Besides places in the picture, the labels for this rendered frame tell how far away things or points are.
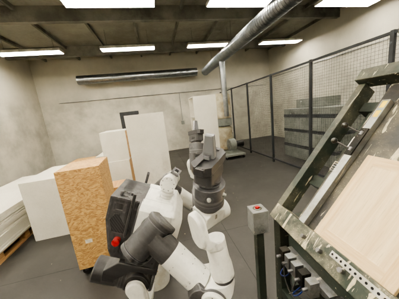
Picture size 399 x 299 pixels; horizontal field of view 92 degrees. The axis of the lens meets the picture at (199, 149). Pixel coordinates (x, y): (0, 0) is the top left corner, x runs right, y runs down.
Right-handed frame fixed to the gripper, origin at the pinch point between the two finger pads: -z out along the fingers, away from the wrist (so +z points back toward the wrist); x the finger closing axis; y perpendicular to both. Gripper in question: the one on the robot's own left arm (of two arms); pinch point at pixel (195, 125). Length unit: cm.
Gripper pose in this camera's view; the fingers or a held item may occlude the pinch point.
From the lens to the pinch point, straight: 117.5
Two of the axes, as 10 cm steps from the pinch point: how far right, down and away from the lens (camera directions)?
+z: 0.5, 10.0, -0.7
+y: -8.1, -0.1, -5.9
